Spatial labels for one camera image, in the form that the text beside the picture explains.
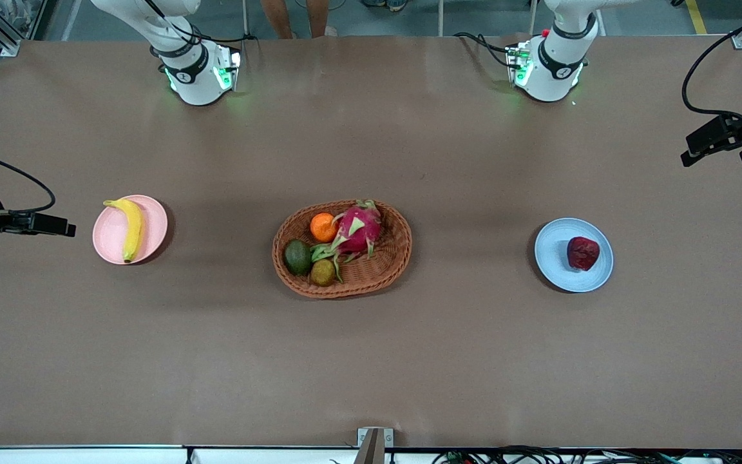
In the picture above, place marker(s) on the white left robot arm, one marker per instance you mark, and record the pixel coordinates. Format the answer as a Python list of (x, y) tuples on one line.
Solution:
[(554, 71)]

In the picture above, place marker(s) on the green avocado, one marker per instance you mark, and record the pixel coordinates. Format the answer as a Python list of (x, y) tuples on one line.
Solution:
[(297, 256)]

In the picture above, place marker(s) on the blue plate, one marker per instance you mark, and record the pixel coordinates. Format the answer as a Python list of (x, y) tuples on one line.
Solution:
[(554, 254)]

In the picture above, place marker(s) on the yellow-green round fruit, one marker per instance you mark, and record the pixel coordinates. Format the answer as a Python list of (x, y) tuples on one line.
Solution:
[(322, 272)]

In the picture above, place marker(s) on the bare person leg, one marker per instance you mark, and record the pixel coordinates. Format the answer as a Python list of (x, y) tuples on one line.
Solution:
[(275, 16), (321, 16)]

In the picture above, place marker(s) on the orange tangerine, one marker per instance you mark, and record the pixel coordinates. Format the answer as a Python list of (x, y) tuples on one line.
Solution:
[(323, 227)]

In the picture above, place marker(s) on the dark red apple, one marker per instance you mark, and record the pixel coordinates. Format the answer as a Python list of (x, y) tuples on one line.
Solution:
[(583, 252)]

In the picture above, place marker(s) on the pink plate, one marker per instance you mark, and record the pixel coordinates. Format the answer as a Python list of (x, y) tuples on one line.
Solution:
[(152, 225)]

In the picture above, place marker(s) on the pink dragon fruit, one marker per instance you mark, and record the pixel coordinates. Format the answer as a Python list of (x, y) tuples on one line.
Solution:
[(358, 229)]

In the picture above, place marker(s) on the brown wicker basket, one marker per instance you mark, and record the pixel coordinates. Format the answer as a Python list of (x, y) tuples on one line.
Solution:
[(377, 264)]

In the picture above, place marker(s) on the metal table bracket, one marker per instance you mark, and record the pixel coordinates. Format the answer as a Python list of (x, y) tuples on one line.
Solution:
[(374, 444)]

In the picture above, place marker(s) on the yellow banana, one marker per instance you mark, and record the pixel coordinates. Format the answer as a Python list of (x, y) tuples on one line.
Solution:
[(133, 229)]

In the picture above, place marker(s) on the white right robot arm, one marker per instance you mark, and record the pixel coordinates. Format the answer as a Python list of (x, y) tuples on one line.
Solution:
[(194, 77)]

